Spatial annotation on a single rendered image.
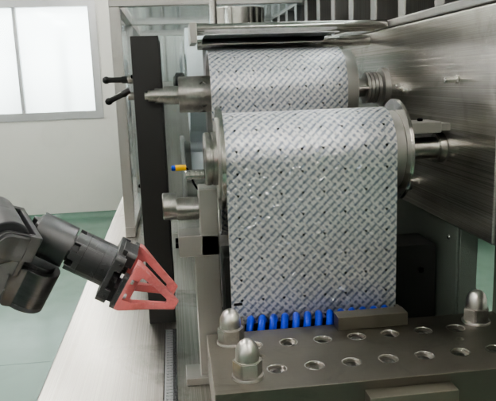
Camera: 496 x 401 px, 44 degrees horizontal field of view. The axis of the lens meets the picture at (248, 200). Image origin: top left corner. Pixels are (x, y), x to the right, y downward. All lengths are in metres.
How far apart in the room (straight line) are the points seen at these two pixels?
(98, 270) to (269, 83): 0.44
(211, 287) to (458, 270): 0.37
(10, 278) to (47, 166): 5.72
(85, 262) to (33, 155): 5.76
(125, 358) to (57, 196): 5.53
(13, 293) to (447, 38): 0.69
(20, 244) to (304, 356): 0.36
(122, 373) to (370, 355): 0.44
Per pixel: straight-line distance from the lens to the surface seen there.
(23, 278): 0.84
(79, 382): 1.04
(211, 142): 0.84
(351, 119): 0.86
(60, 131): 6.48
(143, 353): 1.10
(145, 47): 1.13
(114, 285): 0.82
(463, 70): 0.89
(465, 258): 0.95
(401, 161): 0.87
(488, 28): 0.84
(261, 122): 0.83
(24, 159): 6.58
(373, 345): 0.79
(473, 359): 0.78
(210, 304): 0.94
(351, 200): 0.85
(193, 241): 0.90
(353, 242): 0.86
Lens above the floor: 1.36
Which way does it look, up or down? 11 degrees down
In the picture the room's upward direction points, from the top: 2 degrees counter-clockwise
